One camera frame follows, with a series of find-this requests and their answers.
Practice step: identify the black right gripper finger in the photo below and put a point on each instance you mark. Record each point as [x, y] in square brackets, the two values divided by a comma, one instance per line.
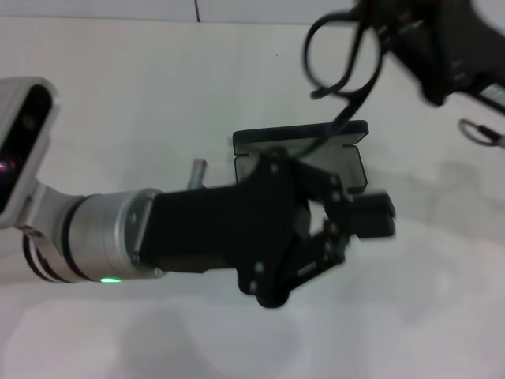
[404, 23]

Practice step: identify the black glasses case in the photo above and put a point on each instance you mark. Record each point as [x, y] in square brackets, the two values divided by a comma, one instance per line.
[276, 136]

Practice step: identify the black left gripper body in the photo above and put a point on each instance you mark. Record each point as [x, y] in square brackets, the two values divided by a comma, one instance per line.
[217, 229]

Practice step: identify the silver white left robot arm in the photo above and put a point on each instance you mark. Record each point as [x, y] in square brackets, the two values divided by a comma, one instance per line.
[98, 233]

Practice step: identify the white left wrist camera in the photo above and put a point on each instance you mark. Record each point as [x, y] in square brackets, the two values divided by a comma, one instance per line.
[23, 130]

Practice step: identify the silver cylindrical connector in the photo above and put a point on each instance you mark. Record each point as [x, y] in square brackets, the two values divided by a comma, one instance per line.
[197, 173]

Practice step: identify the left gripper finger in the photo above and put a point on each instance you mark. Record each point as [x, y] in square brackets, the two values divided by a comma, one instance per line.
[375, 205]
[375, 229]

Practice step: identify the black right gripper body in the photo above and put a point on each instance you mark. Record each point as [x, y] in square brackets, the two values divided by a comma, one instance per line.
[446, 51]

